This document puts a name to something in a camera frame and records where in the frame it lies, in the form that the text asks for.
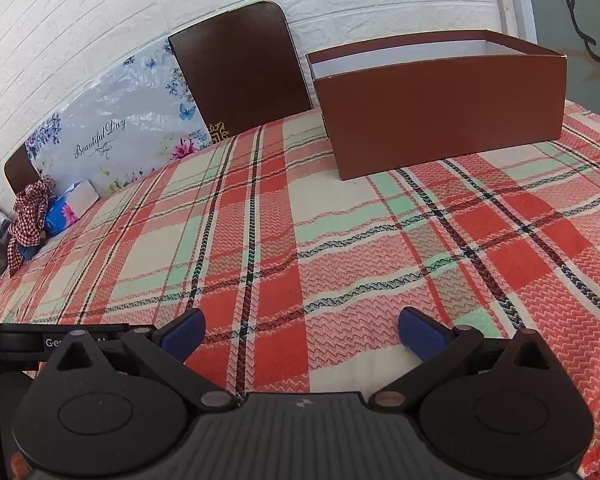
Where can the plaid bedspread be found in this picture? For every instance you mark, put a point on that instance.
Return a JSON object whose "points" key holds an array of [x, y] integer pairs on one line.
{"points": [[301, 275]]}

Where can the brown cardboard box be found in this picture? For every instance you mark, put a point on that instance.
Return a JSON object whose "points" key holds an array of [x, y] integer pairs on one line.
{"points": [[403, 100]]}

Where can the red checkered cloth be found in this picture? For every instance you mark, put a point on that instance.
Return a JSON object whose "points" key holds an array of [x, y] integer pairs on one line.
{"points": [[28, 227]]}

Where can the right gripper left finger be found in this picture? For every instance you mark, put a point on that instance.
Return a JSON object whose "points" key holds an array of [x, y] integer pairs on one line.
{"points": [[162, 354]]}

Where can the blue tissue pack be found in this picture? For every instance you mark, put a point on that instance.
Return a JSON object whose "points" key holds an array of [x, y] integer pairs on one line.
{"points": [[70, 207]]}

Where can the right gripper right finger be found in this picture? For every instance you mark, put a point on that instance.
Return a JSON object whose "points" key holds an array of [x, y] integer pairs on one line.
{"points": [[442, 352]]}

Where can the floral plastic bag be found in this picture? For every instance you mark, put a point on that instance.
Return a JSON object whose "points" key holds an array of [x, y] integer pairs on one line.
{"points": [[129, 122]]}

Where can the left hand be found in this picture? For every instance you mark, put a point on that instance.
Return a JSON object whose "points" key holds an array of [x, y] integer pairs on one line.
{"points": [[19, 467]]}

